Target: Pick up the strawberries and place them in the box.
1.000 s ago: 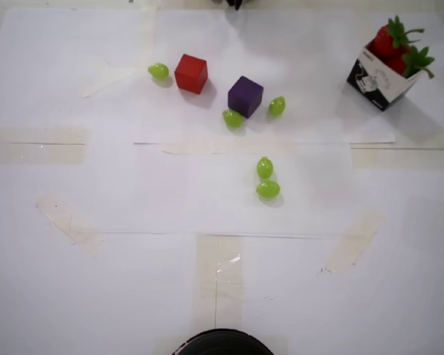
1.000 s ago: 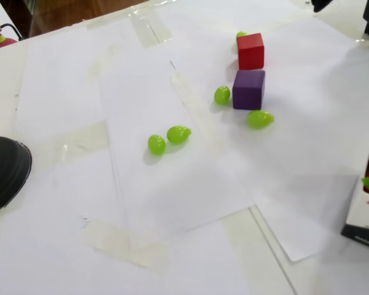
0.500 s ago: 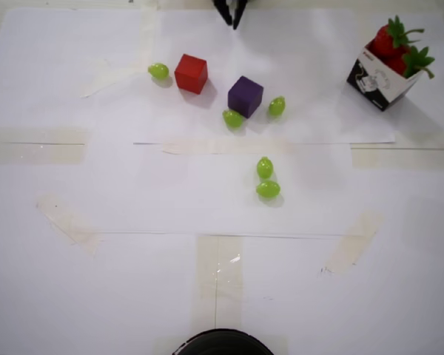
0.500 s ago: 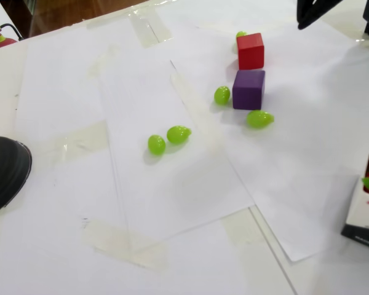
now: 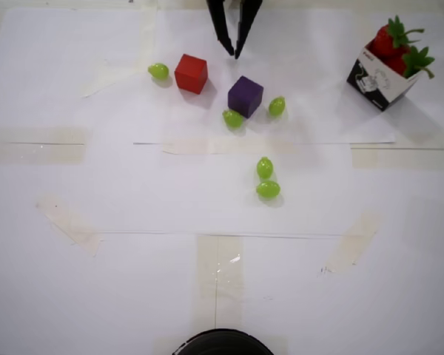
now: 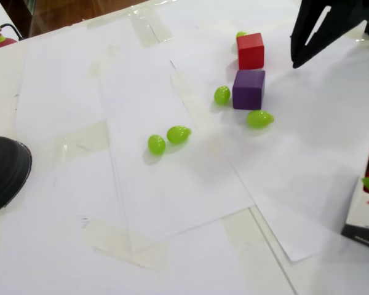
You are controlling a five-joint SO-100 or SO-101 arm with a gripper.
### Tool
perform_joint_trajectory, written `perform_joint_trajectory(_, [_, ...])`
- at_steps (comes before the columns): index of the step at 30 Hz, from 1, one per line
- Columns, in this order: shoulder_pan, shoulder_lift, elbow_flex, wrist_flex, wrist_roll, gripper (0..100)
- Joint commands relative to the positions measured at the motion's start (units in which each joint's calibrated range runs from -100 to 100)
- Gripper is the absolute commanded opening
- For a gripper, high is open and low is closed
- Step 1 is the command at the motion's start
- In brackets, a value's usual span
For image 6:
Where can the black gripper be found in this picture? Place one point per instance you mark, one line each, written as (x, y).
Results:
(314, 19)

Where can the green plastic grape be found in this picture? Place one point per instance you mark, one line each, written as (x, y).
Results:
(258, 119)
(222, 95)
(240, 34)
(156, 145)
(177, 134)

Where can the white and black cardboard box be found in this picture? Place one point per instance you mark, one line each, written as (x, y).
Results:
(361, 212)

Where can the red wooden cube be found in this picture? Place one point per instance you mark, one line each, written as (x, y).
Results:
(250, 53)

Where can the purple wooden cube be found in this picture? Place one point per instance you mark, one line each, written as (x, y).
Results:
(247, 92)

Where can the white paper sheet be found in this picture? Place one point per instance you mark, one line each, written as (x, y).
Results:
(295, 172)
(178, 190)

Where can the dark brown cabinet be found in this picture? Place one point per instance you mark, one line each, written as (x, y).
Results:
(26, 21)

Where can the red fire extinguisher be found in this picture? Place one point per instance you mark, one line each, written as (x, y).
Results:
(4, 43)

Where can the black round object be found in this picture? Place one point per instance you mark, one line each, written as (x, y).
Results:
(6, 172)

